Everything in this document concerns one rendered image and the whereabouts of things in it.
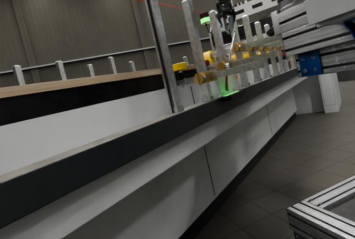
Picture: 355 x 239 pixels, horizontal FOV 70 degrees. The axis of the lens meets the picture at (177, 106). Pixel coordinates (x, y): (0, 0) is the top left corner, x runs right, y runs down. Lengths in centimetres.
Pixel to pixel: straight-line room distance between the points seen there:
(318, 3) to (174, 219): 103
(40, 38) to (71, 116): 1282
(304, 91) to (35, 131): 364
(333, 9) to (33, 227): 86
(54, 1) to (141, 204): 1338
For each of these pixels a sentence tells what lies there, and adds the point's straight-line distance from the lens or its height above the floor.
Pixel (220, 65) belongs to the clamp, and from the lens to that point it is 138.
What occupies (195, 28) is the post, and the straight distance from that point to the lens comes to 121.
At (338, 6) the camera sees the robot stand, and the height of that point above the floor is 90.
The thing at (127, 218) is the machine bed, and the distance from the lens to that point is 108.
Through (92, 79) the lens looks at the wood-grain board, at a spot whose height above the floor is 89.
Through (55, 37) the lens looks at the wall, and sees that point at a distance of 1367.
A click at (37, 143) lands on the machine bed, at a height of 72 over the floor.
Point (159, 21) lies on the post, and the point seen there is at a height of 105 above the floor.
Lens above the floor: 80
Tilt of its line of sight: 4 degrees down
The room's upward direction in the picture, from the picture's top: 13 degrees counter-clockwise
